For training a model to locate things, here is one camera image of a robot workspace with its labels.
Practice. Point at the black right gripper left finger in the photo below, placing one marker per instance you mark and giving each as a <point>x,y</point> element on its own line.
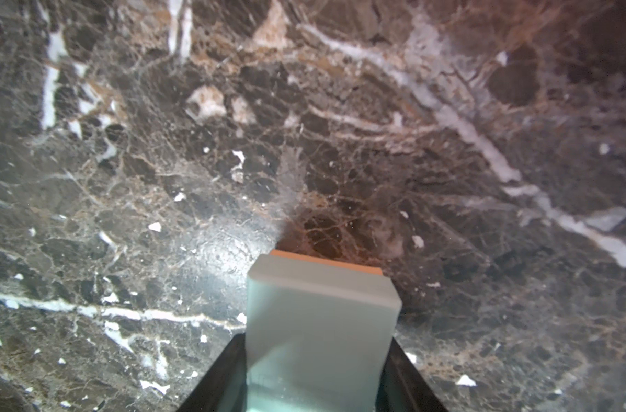
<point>223,387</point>

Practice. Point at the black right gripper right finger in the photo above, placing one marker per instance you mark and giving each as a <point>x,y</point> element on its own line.
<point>402,388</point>

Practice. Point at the mint green box lid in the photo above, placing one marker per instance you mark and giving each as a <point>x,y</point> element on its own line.
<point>318,333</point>

